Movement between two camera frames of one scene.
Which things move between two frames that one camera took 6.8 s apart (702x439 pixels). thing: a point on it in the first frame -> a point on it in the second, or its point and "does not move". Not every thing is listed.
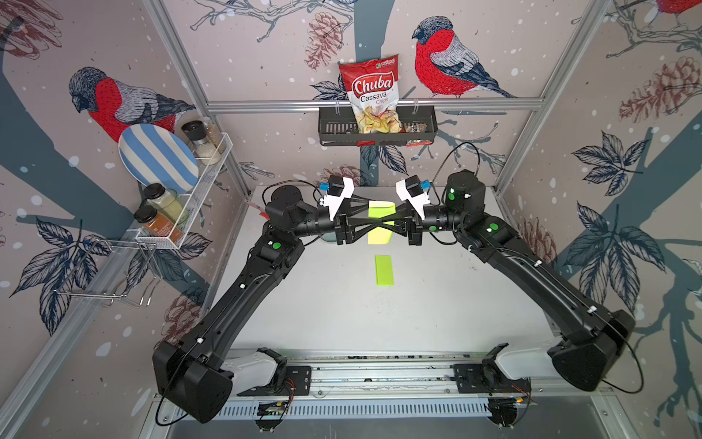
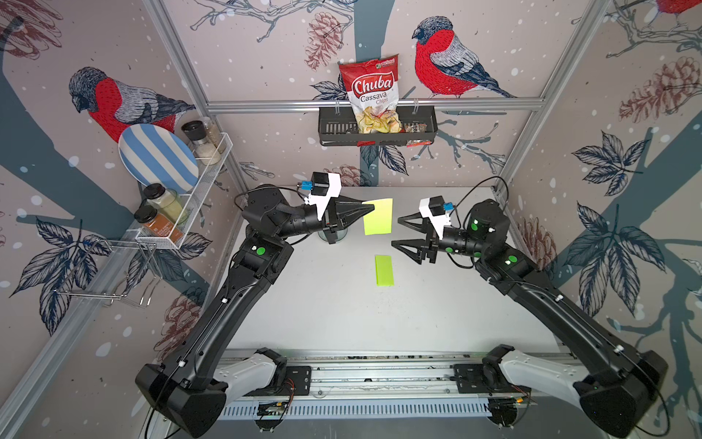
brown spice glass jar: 214,134 does not move
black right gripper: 411,228 -> 433,242
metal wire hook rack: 114,270 does not move
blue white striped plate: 153,154 does not move
